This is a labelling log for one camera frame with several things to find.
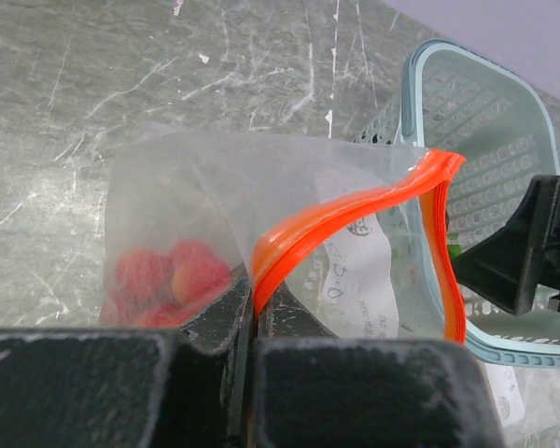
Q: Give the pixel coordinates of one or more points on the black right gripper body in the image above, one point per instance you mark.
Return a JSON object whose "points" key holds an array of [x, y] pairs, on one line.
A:
{"points": [[507, 267]]}

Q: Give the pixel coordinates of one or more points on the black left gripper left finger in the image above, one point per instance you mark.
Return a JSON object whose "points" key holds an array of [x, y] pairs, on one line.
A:
{"points": [[179, 387]]}

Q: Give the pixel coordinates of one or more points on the light blue plastic basket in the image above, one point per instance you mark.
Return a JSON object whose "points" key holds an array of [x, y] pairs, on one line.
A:
{"points": [[454, 99]]}

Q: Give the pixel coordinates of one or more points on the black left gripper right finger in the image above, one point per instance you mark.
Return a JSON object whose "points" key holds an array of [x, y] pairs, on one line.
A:
{"points": [[312, 389]]}

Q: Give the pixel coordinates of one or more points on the clear zip bag orange zipper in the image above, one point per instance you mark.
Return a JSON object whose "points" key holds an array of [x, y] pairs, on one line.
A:
{"points": [[356, 232]]}

